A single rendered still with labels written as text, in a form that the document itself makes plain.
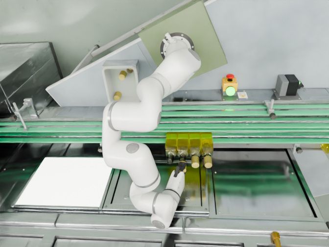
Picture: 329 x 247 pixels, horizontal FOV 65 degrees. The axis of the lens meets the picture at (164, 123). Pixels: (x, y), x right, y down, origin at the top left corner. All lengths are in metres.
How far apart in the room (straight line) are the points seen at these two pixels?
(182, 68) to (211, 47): 0.43
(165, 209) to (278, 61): 0.91
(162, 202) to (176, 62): 0.46
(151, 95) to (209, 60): 0.60
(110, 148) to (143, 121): 0.13
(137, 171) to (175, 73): 0.32
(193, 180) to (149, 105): 0.67
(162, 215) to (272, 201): 0.57
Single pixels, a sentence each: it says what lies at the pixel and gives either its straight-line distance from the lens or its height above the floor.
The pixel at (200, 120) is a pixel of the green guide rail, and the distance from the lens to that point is 1.34.
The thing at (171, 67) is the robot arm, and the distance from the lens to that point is 0.82.
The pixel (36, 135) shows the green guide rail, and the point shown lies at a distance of 1.64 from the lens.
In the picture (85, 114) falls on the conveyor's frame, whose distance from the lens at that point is 1.50.
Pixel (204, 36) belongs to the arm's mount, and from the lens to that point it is 1.21.
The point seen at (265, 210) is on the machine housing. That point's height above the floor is 1.28.
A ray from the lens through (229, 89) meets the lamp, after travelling 1.32.
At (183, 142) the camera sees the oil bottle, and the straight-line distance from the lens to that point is 1.26.
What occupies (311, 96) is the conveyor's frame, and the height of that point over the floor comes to 0.84.
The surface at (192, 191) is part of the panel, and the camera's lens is 1.25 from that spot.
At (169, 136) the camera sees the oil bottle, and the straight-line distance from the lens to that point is 1.29.
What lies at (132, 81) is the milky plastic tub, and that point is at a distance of 1.40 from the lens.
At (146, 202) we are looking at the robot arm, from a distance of 0.94.
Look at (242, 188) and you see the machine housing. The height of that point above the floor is 1.15.
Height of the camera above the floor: 1.99
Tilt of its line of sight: 53 degrees down
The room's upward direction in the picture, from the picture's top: 173 degrees counter-clockwise
